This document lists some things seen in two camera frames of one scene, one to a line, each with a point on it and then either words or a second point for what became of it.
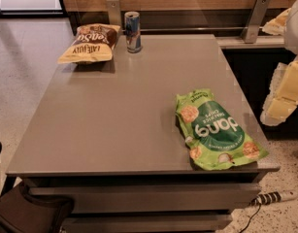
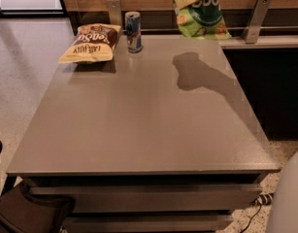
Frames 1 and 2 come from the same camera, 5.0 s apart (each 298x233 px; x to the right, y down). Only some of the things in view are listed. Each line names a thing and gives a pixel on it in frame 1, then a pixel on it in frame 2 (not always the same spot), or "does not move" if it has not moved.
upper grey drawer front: x=153 y=198 does not move
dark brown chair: x=19 y=212 does not move
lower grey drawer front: x=148 y=222 does not move
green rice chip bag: x=214 y=133 → x=202 y=19
